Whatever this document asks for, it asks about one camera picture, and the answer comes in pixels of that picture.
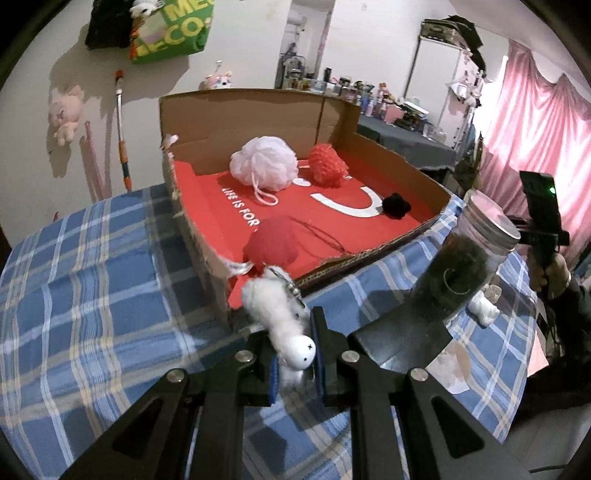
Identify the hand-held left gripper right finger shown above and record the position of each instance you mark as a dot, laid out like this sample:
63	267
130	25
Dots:
318	350

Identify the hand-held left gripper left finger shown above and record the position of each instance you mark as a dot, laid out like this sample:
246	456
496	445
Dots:
272	383

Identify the red fabric pouch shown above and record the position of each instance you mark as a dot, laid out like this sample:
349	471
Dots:
272	242

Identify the white soft wrap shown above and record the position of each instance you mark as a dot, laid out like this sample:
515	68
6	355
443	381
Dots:
485	310

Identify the translucent mesh packet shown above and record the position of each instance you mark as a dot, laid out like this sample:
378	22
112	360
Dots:
450	364

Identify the black fuzzy scrunchie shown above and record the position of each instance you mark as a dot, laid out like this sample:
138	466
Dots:
395	205

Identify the red foam net sleeve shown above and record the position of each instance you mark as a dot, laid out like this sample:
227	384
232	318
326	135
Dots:
325	164

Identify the white mesh bath loofah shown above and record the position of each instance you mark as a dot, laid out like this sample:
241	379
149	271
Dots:
263	159

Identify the cardboard box red inside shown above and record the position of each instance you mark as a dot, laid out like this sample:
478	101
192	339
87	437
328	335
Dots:
258	110

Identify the person's right hand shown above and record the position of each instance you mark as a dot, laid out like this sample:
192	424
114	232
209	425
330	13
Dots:
554	272

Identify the pink curtain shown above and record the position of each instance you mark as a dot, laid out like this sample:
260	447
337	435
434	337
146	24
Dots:
521	115

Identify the large glass jar metal lid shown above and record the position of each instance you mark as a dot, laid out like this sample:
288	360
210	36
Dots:
452	272

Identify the table with dark cloth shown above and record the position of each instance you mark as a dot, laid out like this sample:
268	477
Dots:
401	138

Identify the white cabinet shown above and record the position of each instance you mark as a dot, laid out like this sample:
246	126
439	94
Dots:
434	69

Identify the dark bag on cabinet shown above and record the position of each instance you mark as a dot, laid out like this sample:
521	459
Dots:
443	30

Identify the cluttered side table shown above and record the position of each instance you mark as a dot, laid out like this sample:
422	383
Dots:
369	94

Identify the blue plaid blanket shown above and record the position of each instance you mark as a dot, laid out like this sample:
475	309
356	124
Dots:
92	277

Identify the pink round plush toy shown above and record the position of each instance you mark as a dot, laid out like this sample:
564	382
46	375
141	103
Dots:
217	82

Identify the green tote bag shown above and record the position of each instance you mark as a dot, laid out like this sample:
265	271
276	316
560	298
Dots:
180	32

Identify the small white plush charm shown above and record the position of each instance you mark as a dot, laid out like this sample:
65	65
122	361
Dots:
143	7

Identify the black hanging bag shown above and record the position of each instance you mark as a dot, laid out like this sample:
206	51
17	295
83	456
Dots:
108	25

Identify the tall wall mirror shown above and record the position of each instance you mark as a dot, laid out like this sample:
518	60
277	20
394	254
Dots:
309	27

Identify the pink plush toy on wall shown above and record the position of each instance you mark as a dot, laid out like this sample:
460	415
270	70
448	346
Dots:
64	115

